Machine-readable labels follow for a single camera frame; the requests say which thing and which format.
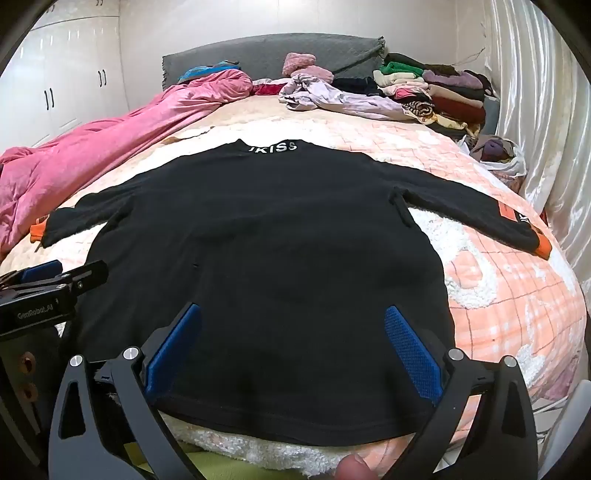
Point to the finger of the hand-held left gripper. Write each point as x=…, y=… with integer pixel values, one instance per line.
x=41, y=270
x=90, y=276

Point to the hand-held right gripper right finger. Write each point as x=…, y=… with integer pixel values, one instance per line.
x=413, y=353

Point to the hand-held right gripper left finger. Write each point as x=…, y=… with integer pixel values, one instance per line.
x=173, y=350

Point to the black sweater with orange cuffs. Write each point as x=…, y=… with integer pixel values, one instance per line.
x=277, y=230

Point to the plastic bag of clothes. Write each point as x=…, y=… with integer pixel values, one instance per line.
x=508, y=164

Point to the pile of folded clothes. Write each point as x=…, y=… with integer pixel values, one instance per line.
x=443, y=92

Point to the person's right hand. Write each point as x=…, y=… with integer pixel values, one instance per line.
x=352, y=468

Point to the peach white plaid blanket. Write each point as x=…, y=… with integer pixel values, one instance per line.
x=485, y=286

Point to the pink quilt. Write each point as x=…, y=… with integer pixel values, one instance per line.
x=92, y=152

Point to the yellow-green cloth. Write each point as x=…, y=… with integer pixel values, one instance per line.
x=217, y=468

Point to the red fabric edge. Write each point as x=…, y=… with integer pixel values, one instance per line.
x=545, y=218

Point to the white wardrobe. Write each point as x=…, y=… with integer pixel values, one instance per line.
x=69, y=69

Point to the bed with beige sheet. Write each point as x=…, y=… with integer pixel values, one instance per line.
x=240, y=108

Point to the blue cloth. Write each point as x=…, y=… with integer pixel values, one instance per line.
x=203, y=71

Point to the grey-blue cushion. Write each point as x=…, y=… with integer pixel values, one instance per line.
x=491, y=115

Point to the red cloth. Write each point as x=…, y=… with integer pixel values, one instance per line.
x=270, y=87

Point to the lavender garment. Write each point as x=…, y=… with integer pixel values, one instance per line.
x=332, y=99

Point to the dark navy garment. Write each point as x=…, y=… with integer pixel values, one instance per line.
x=355, y=85

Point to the grey padded headboard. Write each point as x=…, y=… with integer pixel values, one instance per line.
x=258, y=55

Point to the white satin curtain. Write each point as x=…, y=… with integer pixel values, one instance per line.
x=545, y=92

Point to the pink fuzzy garment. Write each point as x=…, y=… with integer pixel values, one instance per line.
x=300, y=62

